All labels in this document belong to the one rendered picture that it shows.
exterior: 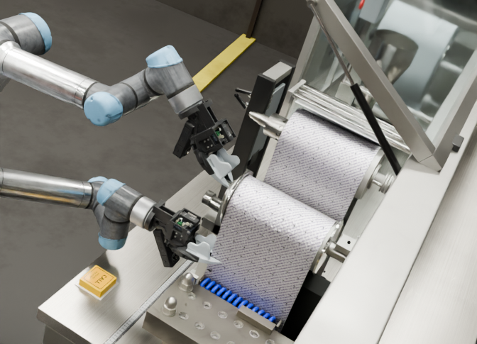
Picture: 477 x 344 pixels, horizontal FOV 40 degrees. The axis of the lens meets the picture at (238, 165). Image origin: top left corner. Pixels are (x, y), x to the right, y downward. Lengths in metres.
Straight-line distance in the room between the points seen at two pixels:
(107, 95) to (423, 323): 0.82
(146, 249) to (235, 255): 0.38
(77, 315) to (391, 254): 0.98
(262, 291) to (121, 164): 2.24
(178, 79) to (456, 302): 0.77
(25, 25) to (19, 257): 1.53
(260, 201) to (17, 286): 1.67
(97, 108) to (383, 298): 0.86
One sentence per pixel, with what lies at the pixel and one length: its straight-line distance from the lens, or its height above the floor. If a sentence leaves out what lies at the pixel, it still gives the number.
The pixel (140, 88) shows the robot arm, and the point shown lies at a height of 1.42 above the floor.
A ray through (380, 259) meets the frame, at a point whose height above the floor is 1.65.
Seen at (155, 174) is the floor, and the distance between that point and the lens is 3.75.
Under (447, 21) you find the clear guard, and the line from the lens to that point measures 1.70.
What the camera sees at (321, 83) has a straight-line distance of 2.50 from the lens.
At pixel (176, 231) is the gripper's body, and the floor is 1.14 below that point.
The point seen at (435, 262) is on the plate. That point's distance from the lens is 1.36.
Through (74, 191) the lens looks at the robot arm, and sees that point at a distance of 1.81.
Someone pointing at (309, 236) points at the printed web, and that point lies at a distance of 1.52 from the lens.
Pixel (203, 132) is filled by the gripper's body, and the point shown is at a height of 1.39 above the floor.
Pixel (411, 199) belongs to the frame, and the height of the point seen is 1.65.
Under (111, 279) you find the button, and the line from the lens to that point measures 1.78.
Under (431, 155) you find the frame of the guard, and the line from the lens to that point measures 1.18.
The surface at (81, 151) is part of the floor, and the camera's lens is 3.82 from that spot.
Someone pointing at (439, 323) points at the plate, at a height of 1.44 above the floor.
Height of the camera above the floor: 2.19
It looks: 33 degrees down
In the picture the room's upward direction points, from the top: 19 degrees clockwise
